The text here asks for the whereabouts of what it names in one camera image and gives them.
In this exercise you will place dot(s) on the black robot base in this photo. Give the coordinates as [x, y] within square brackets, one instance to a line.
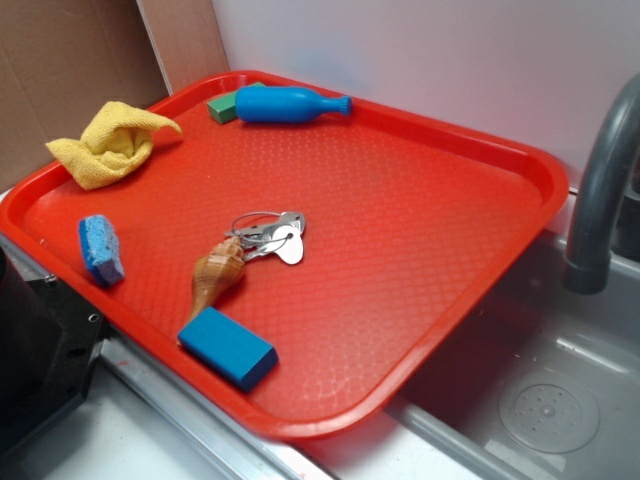
[50, 340]

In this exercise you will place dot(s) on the yellow cloth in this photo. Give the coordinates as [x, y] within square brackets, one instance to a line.
[117, 141]

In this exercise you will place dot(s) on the red plastic tray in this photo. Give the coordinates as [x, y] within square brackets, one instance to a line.
[409, 222]

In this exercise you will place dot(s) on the brown conch seashell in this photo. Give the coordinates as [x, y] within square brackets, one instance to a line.
[216, 273]

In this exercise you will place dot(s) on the blue wooden block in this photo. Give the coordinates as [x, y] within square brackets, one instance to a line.
[237, 354]

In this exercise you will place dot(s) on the blue plastic bottle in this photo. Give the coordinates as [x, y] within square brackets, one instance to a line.
[270, 104]

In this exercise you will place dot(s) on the green wooden block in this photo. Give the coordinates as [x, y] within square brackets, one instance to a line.
[222, 108]

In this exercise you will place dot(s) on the blue sponge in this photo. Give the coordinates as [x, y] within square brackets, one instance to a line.
[100, 249]

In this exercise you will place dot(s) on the grey plastic sink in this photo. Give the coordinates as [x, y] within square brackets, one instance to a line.
[535, 383]

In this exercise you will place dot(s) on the grey faucet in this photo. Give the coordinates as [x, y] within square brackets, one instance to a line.
[605, 218]

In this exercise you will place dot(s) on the brown cardboard panel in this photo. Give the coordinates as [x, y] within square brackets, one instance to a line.
[62, 60]

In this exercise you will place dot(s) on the silver keys on ring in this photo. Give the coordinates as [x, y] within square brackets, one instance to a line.
[282, 237]

